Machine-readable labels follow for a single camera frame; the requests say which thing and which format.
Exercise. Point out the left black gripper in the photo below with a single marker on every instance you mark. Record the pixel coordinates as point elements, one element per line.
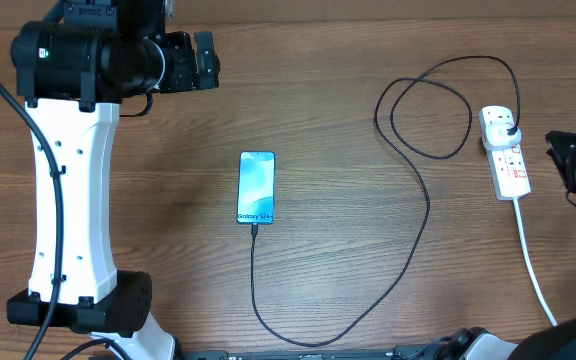
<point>186,76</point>

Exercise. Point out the blue Galaxy smartphone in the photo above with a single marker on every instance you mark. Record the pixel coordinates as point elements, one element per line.
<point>256,188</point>

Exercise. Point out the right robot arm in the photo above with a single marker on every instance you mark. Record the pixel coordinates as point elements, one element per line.
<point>556,342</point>

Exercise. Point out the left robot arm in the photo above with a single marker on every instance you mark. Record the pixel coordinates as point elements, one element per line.
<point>74,68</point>

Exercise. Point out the white charger plug adapter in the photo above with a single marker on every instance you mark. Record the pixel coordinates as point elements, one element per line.
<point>497,137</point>

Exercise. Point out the white power strip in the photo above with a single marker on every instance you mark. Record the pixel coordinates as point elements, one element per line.
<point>507,166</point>

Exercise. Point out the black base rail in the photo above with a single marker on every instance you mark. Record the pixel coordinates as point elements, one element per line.
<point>398,352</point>

